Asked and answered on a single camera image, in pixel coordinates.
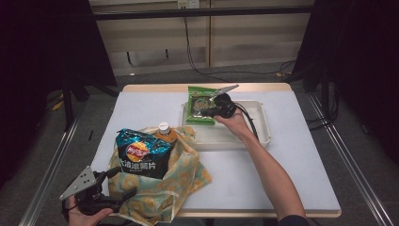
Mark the metal floor rail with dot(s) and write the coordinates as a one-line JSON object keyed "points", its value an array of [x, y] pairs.
{"points": [[357, 179], [47, 179]]}

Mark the green snack packet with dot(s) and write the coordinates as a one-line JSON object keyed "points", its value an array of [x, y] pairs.
{"points": [[196, 108]]}

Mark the white plastic tray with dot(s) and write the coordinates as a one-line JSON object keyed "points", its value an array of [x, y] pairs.
{"points": [[226, 138]]}

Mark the person's left hand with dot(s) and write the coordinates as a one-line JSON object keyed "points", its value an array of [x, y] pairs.
{"points": [[84, 219]]}

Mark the white table mat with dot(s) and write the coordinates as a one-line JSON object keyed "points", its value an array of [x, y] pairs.
{"points": [[298, 163]]}

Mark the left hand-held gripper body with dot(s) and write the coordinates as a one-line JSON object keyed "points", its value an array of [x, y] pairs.
{"points": [[91, 201]]}

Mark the white wall socket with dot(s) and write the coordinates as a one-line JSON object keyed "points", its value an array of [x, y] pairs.
{"points": [[188, 3]]}

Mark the blue chip packet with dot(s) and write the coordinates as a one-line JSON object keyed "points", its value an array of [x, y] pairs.
{"points": [[141, 163]]}

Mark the person's right hand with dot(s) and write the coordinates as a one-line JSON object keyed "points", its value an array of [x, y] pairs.
{"points": [[236, 125]]}

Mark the orange juice bottle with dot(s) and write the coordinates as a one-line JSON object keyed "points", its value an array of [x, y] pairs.
{"points": [[166, 135]]}

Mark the dark curtain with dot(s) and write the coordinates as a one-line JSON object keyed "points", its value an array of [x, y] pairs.
{"points": [[360, 62], [37, 62]]}

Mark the black metal stand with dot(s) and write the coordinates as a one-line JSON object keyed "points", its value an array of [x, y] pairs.
{"points": [[68, 106]]}

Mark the black horizontal bar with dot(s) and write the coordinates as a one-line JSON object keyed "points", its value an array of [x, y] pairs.
{"points": [[219, 12]]}

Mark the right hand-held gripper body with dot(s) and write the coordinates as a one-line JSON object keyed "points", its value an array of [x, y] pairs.
{"points": [[226, 108]]}

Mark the lemon print cloth bag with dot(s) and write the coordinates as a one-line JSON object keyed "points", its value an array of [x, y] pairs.
{"points": [[185, 169]]}

